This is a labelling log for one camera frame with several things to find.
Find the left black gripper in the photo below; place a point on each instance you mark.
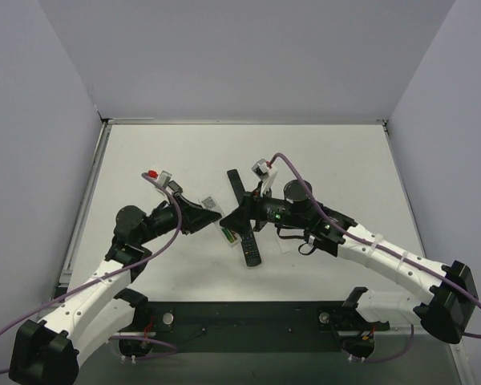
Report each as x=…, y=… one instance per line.
x=184, y=215

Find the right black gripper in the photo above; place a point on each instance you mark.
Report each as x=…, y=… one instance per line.
x=251, y=210

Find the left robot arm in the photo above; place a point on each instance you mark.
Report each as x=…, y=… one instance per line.
x=52, y=350

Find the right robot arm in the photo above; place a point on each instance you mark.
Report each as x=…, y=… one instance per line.
x=442, y=296

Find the slim black remote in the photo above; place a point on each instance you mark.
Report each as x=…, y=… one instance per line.
x=237, y=185

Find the black remote with buttons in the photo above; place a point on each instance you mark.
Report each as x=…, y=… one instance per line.
x=250, y=249

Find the white battery cover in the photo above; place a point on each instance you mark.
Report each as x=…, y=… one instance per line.
x=284, y=245

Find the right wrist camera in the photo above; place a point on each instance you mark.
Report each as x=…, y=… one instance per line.
x=267, y=173

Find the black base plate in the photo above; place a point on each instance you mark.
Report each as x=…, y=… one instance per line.
x=250, y=327

